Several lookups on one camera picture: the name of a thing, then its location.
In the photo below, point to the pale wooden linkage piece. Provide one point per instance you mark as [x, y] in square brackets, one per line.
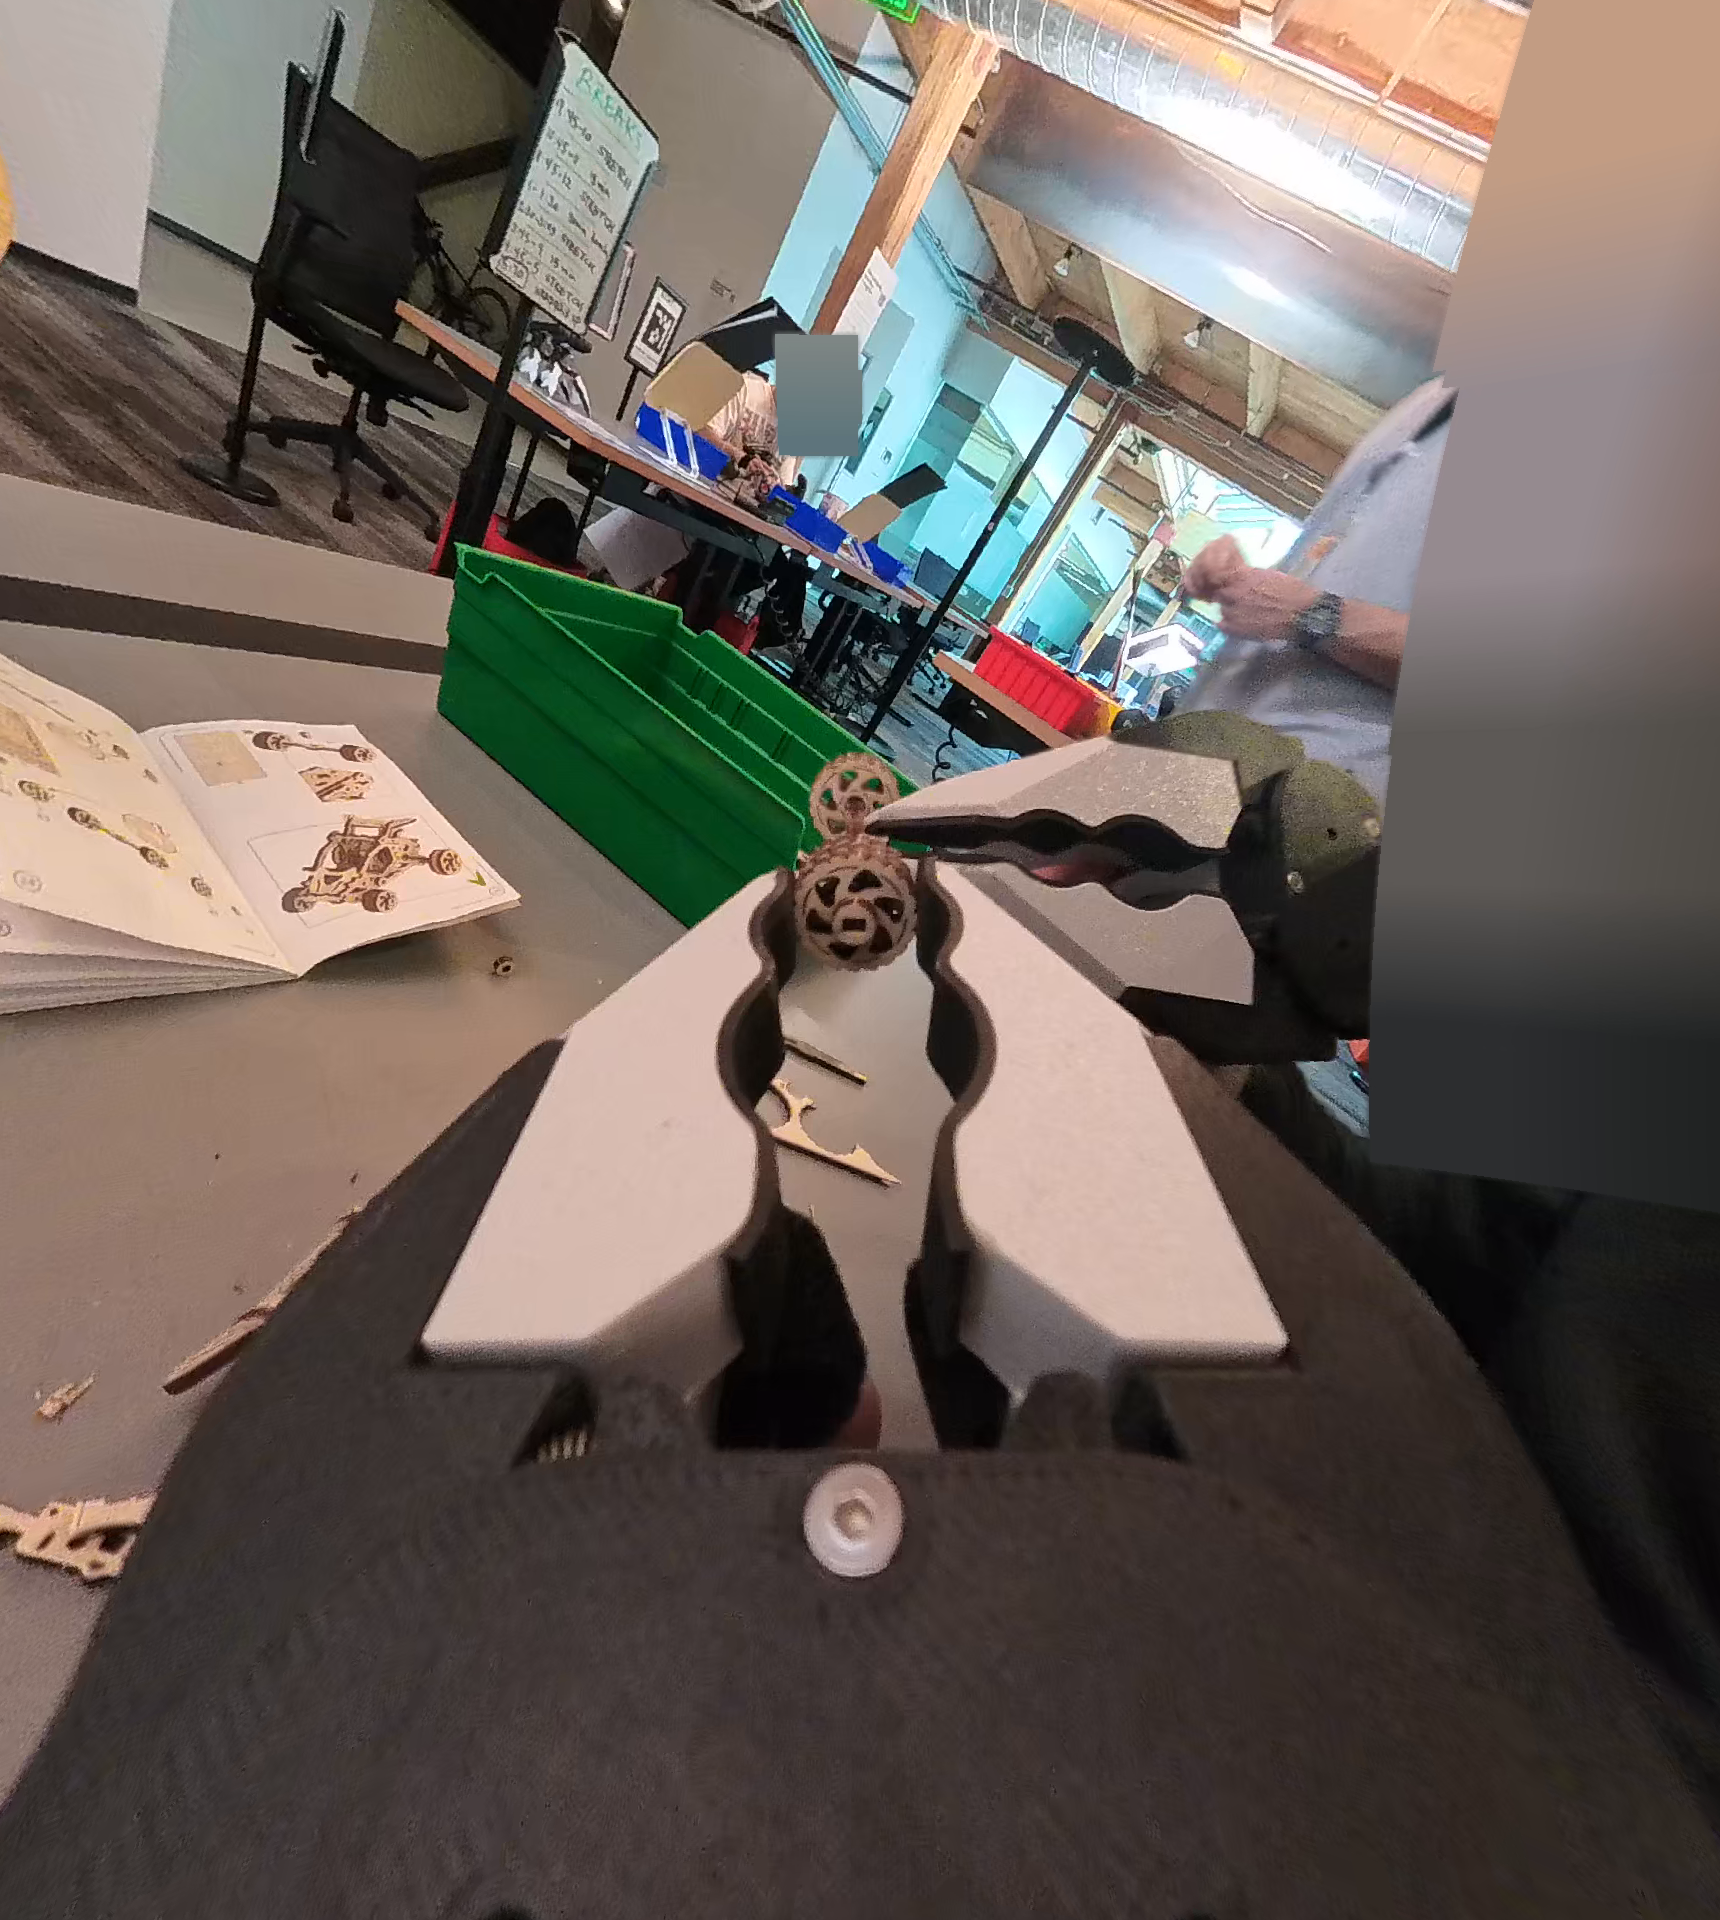
[51, 1530]

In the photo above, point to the green plastic bin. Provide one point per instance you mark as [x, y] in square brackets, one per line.
[574, 705]

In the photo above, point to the instruction booklet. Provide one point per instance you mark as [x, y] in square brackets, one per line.
[200, 841]

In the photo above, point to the black office chair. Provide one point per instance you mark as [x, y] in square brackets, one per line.
[351, 271]

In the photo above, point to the brown-topped desk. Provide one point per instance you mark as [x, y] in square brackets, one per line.
[574, 420]

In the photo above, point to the person's right hand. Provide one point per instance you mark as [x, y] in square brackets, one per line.
[1092, 866]

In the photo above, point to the wooden wheel axle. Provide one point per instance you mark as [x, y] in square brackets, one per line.
[853, 908]

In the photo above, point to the whiteboard with handwriting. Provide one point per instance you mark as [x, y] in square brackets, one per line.
[574, 180]

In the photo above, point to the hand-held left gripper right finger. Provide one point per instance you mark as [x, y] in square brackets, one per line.
[1114, 1200]

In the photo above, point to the black floor lamp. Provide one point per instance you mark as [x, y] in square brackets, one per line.
[1010, 510]

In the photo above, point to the pale forked wooden scrap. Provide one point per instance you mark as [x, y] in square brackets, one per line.
[823, 1148]

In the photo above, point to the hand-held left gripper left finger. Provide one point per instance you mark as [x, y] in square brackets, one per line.
[590, 1200]

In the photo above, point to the long wooden sliver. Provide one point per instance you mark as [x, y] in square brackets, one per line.
[260, 1313]

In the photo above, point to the red plastic bin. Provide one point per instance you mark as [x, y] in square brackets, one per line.
[1040, 674]

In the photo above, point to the framed wall picture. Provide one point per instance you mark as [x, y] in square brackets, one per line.
[659, 327]

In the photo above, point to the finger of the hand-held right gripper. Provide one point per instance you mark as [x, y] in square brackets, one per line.
[1175, 952]
[1101, 788]

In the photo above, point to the blue plastic bin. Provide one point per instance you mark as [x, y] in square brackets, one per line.
[681, 434]

